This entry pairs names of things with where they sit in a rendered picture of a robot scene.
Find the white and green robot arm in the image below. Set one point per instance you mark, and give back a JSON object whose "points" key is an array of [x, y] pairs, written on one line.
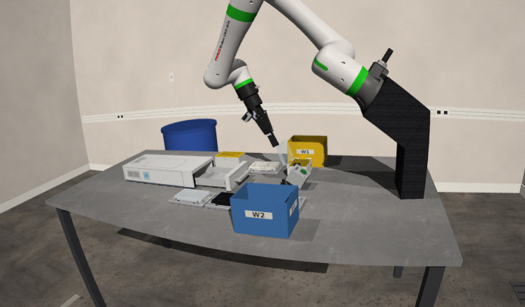
{"points": [[334, 62]]}

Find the blue bin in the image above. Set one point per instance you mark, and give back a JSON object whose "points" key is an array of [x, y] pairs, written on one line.
{"points": [[269, 210]]}

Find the yellow bin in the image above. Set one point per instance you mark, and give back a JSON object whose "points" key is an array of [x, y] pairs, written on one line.
{"points": [[312, 146]]}

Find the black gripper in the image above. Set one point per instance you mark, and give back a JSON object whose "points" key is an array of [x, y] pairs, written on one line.
{"points": [[260, 117]]}

